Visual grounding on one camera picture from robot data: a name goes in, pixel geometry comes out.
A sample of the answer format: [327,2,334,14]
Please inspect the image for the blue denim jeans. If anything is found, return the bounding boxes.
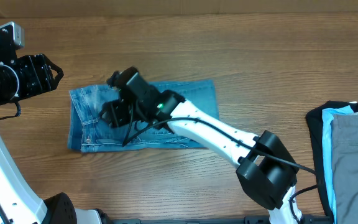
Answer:
[67,78,220,154]

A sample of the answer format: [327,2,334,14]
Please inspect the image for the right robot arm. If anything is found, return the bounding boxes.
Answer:
[99,67,303,223]

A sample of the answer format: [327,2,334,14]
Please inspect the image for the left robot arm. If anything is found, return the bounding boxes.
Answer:
[0,22,111,224]

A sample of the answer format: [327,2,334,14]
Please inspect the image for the black folded garment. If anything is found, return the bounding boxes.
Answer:
[305,101,358,223]

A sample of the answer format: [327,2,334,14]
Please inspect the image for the light blue folded garment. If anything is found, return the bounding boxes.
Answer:
[321,106,354,223]

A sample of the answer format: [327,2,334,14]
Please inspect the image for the grey folded garment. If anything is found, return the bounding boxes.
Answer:
[332,112,358,224]

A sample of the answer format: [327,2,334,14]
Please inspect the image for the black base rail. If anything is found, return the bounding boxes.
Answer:
[111,215,333,224]

